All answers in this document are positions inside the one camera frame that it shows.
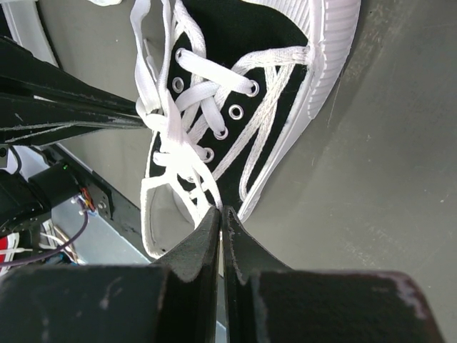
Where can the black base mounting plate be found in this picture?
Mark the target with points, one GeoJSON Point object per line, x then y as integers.
{"type": "Point", "coordinates": [115, 209]}

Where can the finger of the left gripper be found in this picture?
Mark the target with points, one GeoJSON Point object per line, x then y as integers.
{"type": "Point", "coordinates": [20, 69]}
{"type": "Point", "coordinates": [37, 121]}

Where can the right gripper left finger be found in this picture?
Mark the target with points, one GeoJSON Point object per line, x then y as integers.
{"type": "Point", "coordinates": [170, 300]}

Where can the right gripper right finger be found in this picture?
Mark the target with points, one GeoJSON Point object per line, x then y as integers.
{"type": "Point", "coordinates": [267, 301]}

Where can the black white sneaker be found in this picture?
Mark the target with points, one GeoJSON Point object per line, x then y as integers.
{"type": "Point", "coordinates": [75, 35]}
{"type": "Point", "coordinates": [239, 83]}

